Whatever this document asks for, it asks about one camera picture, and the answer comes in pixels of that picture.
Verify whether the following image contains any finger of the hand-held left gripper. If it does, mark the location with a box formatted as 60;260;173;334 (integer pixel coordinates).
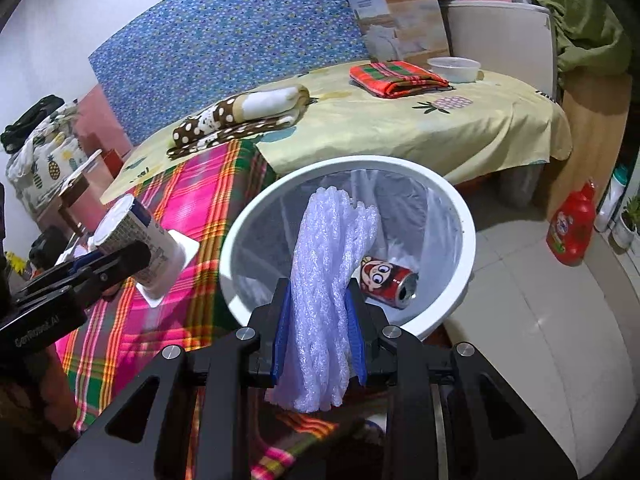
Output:
30;251;108;286
15;241;152;311

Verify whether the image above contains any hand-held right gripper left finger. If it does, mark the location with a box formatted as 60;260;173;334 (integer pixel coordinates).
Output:
52;280;292;480

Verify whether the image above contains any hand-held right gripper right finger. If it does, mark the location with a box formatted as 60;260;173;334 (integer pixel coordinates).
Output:
344;290;591;480

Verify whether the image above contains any white yogurt cup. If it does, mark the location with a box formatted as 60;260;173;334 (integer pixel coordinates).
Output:
94;194;201;307

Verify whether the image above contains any white foam net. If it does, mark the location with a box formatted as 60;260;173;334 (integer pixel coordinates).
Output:
265;187;381;413

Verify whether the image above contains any white round trash bin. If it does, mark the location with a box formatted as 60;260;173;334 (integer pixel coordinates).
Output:
219;156;477;343

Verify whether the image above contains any person's left forearm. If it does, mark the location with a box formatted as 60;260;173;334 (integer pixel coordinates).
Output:
0;347;78;461

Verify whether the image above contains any red drink can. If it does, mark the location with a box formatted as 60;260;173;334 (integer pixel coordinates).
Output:
360;256;419;308

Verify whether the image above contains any pink plaid blanket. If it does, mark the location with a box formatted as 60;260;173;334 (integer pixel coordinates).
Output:
55;137;391;480

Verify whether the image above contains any pineapple print pillow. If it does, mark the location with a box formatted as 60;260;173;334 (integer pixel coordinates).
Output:
7;102;96;211

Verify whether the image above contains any clear plastic bin liner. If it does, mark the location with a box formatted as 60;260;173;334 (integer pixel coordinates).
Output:
235;167;453;311

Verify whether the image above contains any black bag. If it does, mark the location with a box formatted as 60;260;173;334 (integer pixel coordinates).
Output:
0;95;66;153

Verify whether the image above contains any brown polka dot blanket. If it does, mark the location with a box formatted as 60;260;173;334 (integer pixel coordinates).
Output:
167;84;311;161

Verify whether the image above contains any yellow bedsheet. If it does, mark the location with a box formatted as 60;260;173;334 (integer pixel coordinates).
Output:
100;67;573;206

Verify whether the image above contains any grey bed leg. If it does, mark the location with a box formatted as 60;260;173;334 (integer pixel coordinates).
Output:
500;165;542;208

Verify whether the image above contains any red detergent bottle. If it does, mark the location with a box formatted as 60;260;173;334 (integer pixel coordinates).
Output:
545;177;598;267

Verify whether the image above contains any blue floral mattress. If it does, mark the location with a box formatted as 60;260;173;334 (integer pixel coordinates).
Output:
87;0;396;146

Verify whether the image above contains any red plaid folded cloth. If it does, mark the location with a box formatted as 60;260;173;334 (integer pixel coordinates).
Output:
349;61;453;98

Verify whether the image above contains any white bowl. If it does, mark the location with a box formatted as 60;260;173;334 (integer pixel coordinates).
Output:
426;56;482;83

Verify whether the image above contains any white bottle green cap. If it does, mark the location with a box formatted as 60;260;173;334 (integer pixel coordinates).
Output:
594;164;630;233

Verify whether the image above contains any potted plant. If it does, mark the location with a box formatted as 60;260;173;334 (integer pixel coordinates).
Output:
611;195;640;251

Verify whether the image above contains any wooden board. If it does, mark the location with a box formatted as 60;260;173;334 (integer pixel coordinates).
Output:
530;72;633;221

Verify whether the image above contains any cardboard box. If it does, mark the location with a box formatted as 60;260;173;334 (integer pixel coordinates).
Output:
332;0;457;61

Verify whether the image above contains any white cabinet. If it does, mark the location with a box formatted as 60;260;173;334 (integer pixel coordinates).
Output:
447;0;558;101

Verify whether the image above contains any green cloth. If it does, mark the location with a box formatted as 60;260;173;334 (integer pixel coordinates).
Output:
502;0;633;78

